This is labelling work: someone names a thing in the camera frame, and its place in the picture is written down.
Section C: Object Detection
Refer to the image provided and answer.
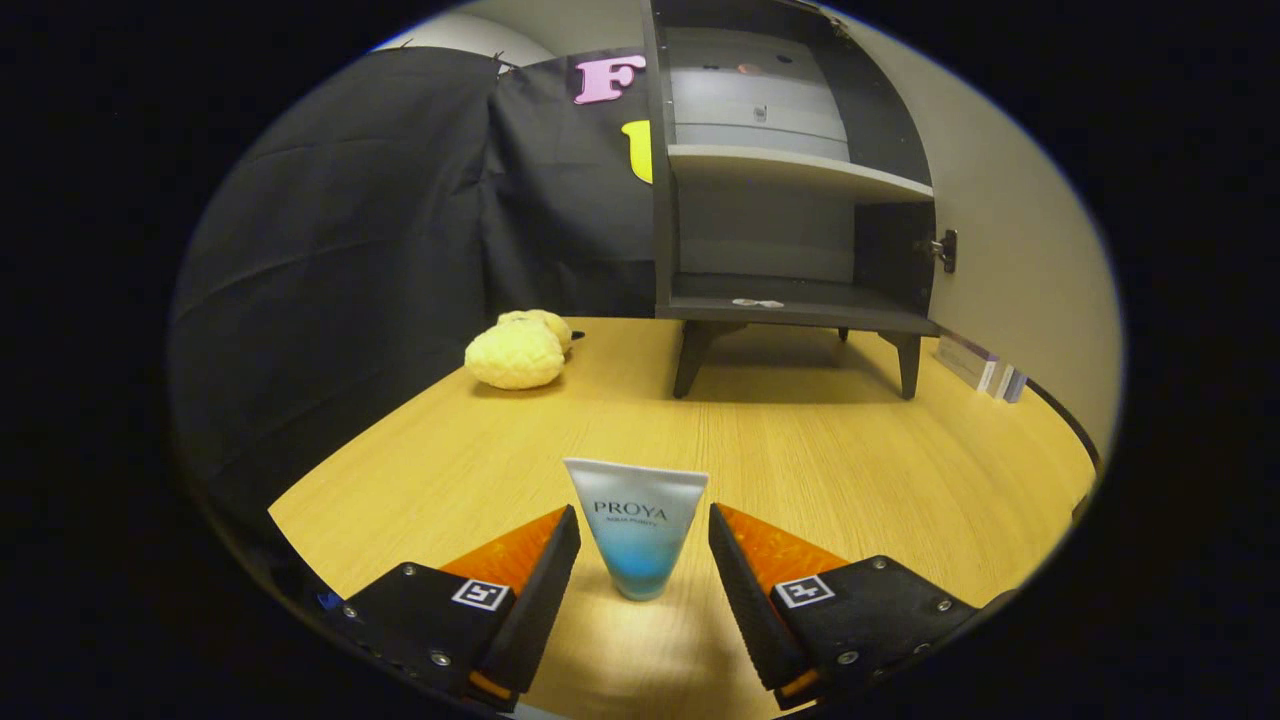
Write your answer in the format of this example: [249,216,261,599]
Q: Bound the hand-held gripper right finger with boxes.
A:
[707,502,986,711]

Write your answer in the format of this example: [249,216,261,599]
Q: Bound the light grey cabinet shelf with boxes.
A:
[667,143,936,204]

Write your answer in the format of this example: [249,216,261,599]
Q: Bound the white and blue tube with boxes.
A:
[563,457,710,602]

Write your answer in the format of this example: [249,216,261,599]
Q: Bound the beige cabinet door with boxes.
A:
[820,5,1126,471]

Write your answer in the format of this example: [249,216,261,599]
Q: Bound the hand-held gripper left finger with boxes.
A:
[340,503,582,713]

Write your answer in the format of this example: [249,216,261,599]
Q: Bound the dark grey cabinet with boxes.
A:
[640,0,961,401]

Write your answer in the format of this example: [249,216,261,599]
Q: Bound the black backdrop cloth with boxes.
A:
[168,45,661,561]

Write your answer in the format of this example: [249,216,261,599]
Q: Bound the metal door hinge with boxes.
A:
[915,228,959,275]

